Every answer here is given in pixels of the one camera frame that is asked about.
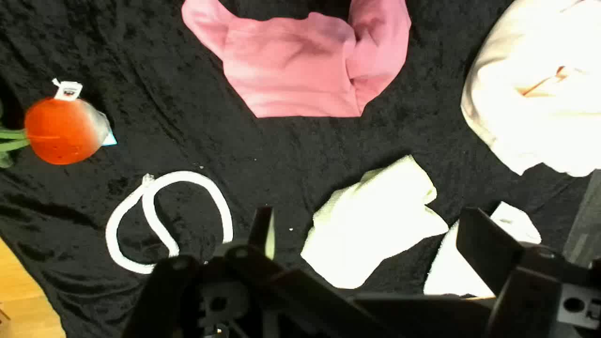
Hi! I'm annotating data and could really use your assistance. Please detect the pink cloth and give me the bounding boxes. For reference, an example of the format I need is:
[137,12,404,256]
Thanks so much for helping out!
[180,0,411,118]

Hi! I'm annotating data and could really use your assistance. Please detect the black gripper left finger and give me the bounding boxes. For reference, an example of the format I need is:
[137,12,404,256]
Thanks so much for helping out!
[250,206,276,258]

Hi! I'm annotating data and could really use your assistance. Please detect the pale green white cloth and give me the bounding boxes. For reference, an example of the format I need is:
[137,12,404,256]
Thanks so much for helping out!
[300,155,449,288]

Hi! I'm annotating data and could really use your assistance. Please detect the black velvet table cloth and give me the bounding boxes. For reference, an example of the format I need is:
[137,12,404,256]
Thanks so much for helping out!
[0,0,588,338]

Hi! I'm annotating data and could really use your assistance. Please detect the cream beige shirt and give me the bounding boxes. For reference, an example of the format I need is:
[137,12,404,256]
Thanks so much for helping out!
[460,0,601,176]

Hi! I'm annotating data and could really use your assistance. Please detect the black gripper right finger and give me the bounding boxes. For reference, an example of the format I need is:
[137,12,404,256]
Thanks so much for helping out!
[456,208,554,294]

